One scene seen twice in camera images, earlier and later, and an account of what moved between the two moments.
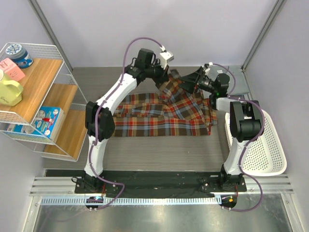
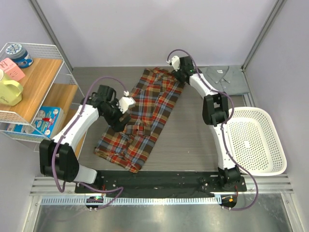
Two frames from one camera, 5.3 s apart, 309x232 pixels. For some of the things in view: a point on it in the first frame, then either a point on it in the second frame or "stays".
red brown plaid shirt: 173,111 → 152,100
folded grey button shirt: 241,87 stays
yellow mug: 10,91 stays
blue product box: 46,123 stays
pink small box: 11,70 stays
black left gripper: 162,77 → 117,125
